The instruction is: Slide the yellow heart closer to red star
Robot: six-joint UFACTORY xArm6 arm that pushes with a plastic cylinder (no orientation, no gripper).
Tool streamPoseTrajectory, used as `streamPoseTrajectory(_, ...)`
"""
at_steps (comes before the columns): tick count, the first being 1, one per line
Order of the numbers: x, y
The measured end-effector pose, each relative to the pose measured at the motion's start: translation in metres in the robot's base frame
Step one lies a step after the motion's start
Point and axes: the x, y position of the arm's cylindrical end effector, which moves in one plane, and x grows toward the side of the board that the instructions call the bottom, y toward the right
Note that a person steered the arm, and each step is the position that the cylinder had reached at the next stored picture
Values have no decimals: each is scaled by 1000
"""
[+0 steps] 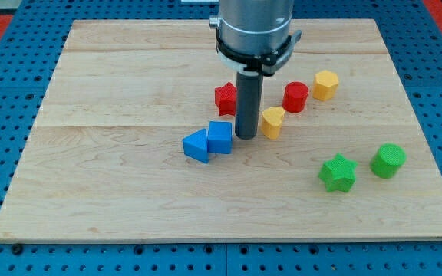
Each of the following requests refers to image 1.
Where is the black and white mounting clamp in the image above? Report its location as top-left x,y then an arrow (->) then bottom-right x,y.
216,29 -> 302,77

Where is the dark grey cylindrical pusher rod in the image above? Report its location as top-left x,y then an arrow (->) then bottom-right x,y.
235,73 -> 263,140

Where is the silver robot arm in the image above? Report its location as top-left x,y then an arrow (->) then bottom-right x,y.
209,0 -> 302,140

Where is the red star block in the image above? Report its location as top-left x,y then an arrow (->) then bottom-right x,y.
214,82 -> 236,116

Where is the yellow heart block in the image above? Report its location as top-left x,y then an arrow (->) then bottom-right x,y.
261,107 -> 285,140

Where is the green star block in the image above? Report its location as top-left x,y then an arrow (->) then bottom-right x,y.
318,153 -> 358,192

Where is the red cylinder block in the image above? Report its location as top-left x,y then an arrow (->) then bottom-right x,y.
282,81 -> 309,113

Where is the yellow hexagon block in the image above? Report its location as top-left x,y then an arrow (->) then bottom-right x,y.
312,70 -> 339,101

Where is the blue cube block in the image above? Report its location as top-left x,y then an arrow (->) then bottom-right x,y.
207,121 -> 233,154

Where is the blue triangle block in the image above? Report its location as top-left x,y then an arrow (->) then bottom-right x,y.
182,129 -> 209,163

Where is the green cylinder block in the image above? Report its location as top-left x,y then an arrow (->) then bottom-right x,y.
370,143 -> 407,179

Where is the light wooden board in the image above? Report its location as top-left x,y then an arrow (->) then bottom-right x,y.
0,19 -> 442,244

